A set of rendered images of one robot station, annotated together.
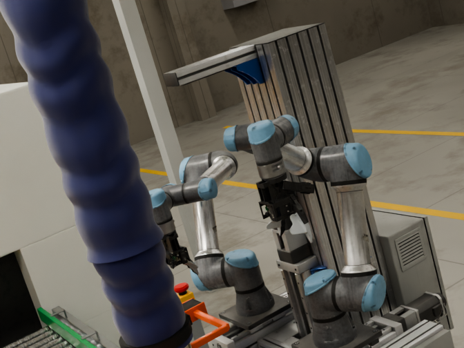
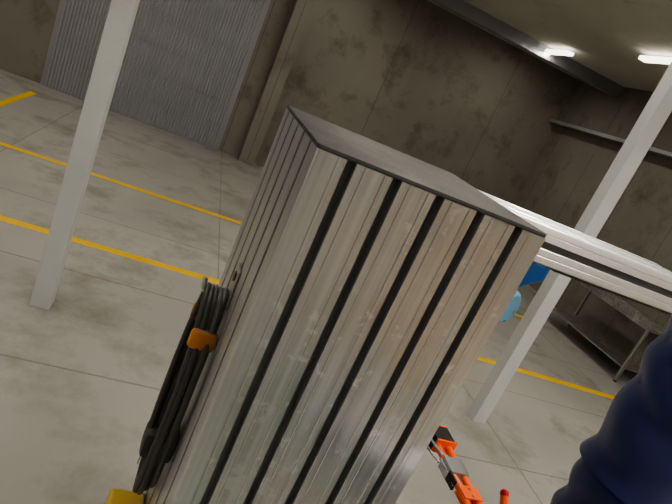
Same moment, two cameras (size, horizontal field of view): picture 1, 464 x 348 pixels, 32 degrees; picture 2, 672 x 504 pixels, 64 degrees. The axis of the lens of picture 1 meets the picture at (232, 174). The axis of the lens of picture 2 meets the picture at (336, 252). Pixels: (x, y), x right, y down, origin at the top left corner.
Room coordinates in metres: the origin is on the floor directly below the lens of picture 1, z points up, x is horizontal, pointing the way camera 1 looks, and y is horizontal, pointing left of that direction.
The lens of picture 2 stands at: (3.45, -0.21, 2.08)
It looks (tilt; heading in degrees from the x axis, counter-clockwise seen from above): 17 degrees down; 189
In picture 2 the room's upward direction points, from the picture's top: 24 degrees clockwise
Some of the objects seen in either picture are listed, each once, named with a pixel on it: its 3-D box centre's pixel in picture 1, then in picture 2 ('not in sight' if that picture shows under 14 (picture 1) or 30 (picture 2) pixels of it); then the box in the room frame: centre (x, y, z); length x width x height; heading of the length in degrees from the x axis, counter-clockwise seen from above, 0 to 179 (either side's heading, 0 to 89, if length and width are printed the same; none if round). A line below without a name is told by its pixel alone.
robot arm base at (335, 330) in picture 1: (331, 324); not in sight; (2.50, -0.18, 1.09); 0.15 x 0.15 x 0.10
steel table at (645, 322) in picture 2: not in sight; (605, 324); (-4.82, 2.51, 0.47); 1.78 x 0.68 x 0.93; 31
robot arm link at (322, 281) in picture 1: (324, 292); not in sight; (2.50, -0.18, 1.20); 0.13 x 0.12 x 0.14; 54
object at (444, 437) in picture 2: not in sight; (439, 438); (1.81, 0.09, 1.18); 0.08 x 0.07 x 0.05; 28
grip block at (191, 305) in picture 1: (190, 311); not in sight; (2.73, 0.28, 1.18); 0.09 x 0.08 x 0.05; 118
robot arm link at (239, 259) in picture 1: (242, 268); not in sight; (2.94, 0.06, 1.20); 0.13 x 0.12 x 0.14; 71
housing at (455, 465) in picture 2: not in sight; (453, 470); (1.93, 0.15, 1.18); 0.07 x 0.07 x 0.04; 28
